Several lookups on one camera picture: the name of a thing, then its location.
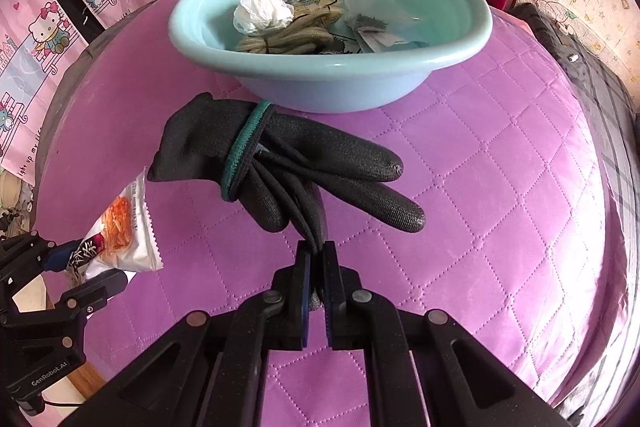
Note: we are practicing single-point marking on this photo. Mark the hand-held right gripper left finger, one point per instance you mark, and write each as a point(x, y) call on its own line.
point(302, 302)

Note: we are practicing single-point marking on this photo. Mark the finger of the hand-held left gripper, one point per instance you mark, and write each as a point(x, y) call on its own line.
point(95, 287)
point(57, 256)

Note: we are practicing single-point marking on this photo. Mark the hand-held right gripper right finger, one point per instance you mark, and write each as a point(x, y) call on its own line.
point(331, 302)

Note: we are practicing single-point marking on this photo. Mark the grey snack packet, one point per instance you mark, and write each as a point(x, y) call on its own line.
point(125, 237)

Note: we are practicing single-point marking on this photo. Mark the black work gloves pair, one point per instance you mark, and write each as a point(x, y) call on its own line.
point(300, 157)

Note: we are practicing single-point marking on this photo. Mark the teal plastic basin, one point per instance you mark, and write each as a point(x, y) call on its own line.
point(325, 77)

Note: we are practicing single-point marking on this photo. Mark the olive shoelace bundle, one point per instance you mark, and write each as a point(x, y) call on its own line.
point(290, 39)

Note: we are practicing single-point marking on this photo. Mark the white red plastic bag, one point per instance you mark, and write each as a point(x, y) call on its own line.
point(262, 12)

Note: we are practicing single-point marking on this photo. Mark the purple quilted table cover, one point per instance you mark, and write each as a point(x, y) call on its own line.
point(500, 207)

